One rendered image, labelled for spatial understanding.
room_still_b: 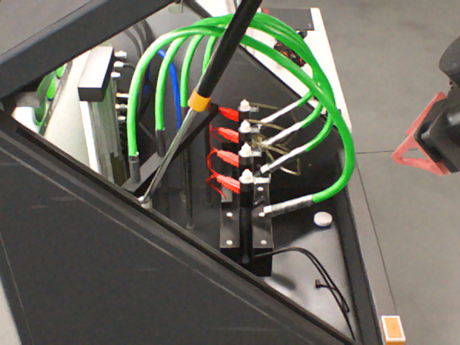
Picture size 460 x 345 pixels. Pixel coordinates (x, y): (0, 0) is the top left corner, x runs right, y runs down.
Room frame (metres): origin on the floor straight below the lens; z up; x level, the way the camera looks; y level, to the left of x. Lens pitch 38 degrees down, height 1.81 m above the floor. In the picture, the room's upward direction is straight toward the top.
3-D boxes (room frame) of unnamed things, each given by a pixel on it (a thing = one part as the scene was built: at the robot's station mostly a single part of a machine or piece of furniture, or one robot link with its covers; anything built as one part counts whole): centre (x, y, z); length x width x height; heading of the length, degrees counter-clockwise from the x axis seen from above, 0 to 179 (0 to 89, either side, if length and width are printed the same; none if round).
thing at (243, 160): (0.97, -0.04, 1.00); 0.05 x 0.03 x 0.21; 90
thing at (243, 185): (0.89, -0.04, 1.00); 0.05 x 0.03 x 0.21; 90
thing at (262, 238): (1.01, -0.03, 0.91); 0.34 x 0.10 x 0.15; 0
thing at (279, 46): (1.63, -0.18, 1.01); 0.23 x 0.11 x 0.06; 0
